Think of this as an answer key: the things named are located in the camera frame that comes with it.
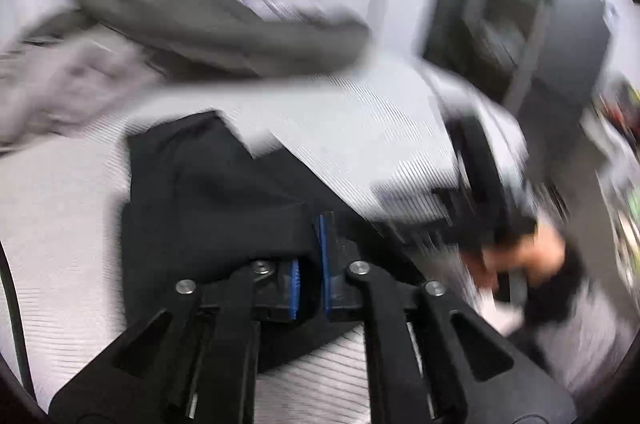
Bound person's right forearm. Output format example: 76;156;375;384
520;246;587;326

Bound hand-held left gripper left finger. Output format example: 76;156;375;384
49;259;302;424

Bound light grey duvet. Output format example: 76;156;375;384
0;11;168;155

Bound person's right hand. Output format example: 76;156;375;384
465;229;570;301

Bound black cable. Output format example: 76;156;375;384
0;241;38;402

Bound dark grey blanket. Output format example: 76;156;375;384
74;0;372;80

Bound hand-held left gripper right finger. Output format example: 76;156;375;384
318;211;577;424

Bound black pants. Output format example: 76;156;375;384
120;110;437;375

